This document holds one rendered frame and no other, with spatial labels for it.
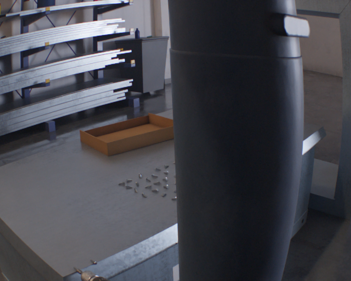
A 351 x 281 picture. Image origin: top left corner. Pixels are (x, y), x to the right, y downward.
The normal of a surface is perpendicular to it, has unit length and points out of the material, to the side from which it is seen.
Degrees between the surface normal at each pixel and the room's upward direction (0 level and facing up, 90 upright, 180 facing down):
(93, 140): 90
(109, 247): 0
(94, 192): 0
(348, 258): 0
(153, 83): 96
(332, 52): 90
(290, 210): 90
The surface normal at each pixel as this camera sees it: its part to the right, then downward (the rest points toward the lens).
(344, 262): -0.05, -0.95
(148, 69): 0.70, 0.29
